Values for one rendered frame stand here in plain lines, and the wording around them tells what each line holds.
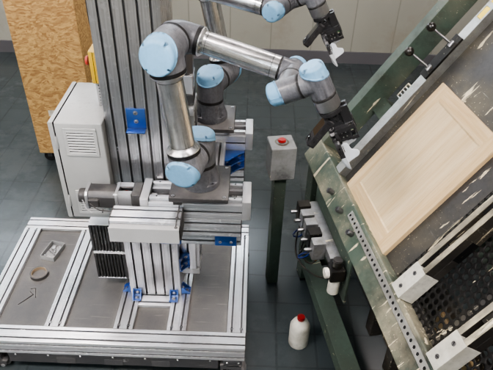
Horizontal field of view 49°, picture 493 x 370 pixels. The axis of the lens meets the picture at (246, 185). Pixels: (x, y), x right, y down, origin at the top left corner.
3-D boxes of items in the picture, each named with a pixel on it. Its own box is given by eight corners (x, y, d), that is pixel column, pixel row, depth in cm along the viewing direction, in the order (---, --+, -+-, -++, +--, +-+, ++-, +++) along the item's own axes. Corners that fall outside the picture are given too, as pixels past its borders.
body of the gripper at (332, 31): (345, 40, 215) (334, 12, 208) (324, 48, 217) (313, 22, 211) (342, 32, 221) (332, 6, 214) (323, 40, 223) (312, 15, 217)
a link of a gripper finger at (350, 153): (364, 167, 166) (354, 139, 163) (346, 172, 168) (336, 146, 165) (364, 163, 169) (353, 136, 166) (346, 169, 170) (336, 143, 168)
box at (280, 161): (265, 167, 266) (266, 136, 255) (288, 164, 268) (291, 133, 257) (269, 181, 257) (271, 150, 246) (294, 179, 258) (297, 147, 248)
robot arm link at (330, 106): (313, 106, 157) (311, 93, 164) (319, 119, 160) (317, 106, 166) (337, 97, 155) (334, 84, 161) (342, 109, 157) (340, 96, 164)
